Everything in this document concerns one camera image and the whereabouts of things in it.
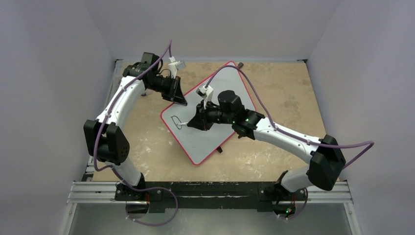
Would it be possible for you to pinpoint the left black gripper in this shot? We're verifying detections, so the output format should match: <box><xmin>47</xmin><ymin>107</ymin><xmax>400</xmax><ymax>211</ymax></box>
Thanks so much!
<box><xmin>148</xmin><ymin>75</ymin><xmax>186</xmax><ymax>105</ymax></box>

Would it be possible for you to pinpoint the red framed whiteboard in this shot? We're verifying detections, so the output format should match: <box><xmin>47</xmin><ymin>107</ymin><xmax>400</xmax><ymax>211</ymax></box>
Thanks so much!
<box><xmin>161</xmin><ymin>68</ymin><xmax>256</xmax><ymax>165</ymax></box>

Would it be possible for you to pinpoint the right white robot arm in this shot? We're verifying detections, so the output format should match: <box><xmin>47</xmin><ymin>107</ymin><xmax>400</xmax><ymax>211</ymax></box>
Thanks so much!
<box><xmin>187</xmin><ymin>87</ymin><xmax>346</xmax><ymax>199</ymax></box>

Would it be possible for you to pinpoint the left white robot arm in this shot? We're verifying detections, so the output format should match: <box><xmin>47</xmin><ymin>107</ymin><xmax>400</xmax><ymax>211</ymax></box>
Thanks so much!
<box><xmin>83</xmin><ymin>52</ymin><xmax>187</xmax><ymax>200</ymax></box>

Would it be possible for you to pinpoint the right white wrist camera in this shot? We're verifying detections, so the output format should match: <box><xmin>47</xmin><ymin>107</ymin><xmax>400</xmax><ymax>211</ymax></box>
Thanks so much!
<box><xmin>196</xmin><ymin>84</ymin><xmax>213</xmax><ymax>109</ymax></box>

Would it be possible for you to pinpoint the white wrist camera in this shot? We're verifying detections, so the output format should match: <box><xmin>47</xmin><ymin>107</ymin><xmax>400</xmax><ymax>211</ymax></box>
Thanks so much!
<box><xmin>167</xmin><ymin>56</ymin><xmax>186</xmax><ymax>78</ymax></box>
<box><xmin>196</xmin><ymin>84</ymin><xmax>213</xmax><ymax>109</ymax></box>

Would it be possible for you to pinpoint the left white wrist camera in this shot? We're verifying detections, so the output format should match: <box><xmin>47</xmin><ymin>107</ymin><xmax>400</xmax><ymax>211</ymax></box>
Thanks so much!
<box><xmin>167</xmin><ymin>56</ymin><xmax>186</xmax><ymax>78</ymax></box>

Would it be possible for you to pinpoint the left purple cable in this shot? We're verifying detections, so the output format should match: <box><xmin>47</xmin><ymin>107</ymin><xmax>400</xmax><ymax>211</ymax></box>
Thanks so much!
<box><xmin>92</xmin><ymin>39</ymin><xmax>172</xmax><ymax>195</ymax></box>

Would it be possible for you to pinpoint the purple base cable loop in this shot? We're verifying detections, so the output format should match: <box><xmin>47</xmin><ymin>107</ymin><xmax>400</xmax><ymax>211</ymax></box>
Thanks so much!
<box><xmin>124</xmin><ymin>188</ymin><xmax>179</xmax><ymax>227</ymax></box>

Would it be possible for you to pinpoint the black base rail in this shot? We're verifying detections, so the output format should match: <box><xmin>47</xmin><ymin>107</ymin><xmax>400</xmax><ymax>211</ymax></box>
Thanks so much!
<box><xmin>115</xmin><ymin>181</ymin><xmax>306</xmax><ymax>213</ymax></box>

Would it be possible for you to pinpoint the aluminium frame rail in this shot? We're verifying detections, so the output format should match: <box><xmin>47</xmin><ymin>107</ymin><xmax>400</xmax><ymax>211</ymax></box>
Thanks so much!
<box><xmin>67</xmin><ymin>182</ymin><xmax>353</xmax><ymax>204</ymax></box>

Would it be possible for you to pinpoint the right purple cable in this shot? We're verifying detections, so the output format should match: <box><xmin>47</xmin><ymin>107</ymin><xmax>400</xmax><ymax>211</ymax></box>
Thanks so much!
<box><xmin>202</xmin><ymin>65</ymin><xmax>375</xmax><ymax>169</ymax></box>

